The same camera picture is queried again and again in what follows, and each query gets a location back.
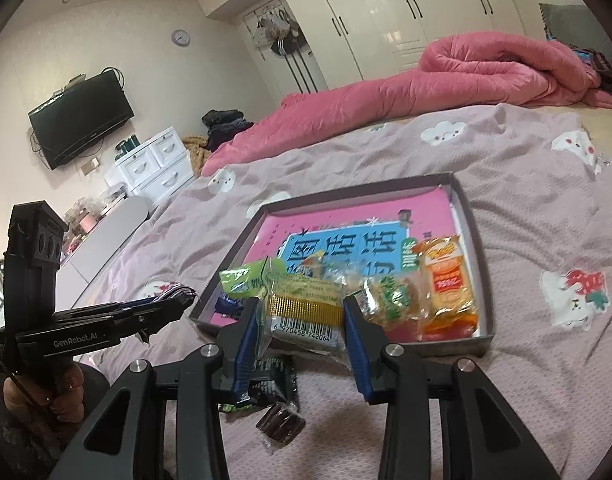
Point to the round wall clock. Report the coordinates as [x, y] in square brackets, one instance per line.
[181, 37]

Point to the white door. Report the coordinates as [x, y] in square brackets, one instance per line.
[311, 75]

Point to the orange snack packet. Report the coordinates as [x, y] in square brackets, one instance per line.
[448, 280]

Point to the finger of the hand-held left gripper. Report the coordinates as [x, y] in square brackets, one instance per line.
[136, 306]
[151, 322]

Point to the brown fuzzy blanket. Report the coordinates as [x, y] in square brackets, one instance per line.
[196, 152]

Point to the green gold snack packet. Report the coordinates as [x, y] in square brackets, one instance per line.
[306, 310]

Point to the dark green pea packet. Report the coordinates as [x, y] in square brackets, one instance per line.
[276, 380]

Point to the dark green bottles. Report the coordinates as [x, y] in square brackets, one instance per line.
[125, 144]

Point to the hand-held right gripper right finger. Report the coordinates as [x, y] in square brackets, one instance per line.
[360, 360]

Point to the black television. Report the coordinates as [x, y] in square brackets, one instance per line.
[81, 117]

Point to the beige bed sheet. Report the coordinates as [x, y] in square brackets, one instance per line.
[605, 115]

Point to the grey shallow cardboard box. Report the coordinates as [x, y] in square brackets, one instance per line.
[478, 272]

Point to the wall socket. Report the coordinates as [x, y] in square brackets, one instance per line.
[90, 166]

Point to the blue cookie packet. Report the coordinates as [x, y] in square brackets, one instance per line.
[228, 305]

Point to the person's left hand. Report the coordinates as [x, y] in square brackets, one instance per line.
[71, 385]

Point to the white rounded bench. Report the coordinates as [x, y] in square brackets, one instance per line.
[116, 230]

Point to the white drawer cabinet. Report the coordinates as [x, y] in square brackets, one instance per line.
[156, 160]

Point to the printed pink bedsheet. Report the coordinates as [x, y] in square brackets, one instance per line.
[535, 210]

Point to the colourful clothes pile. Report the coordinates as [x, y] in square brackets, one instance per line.
[600, 62]

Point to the pile of small bottles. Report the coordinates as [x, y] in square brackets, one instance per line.
[83, 220]

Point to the pink picture book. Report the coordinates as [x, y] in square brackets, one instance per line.
[336, 212]

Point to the dark clothes pile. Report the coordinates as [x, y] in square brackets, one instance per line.
[226, 127]

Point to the pink quilt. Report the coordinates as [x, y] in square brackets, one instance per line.
[435, 85]

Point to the white wardrobe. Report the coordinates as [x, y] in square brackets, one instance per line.
[385, 20]

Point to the brown cookie packet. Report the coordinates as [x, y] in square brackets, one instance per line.
[281, 422]

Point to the grey quilted headboard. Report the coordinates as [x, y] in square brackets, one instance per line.
[565, 25]

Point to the hanging grey bags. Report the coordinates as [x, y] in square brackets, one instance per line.
[273, 30]

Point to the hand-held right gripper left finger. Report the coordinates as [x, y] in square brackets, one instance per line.
[248, 355]

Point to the yellow pastry packet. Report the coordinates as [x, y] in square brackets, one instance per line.
[393, 300]

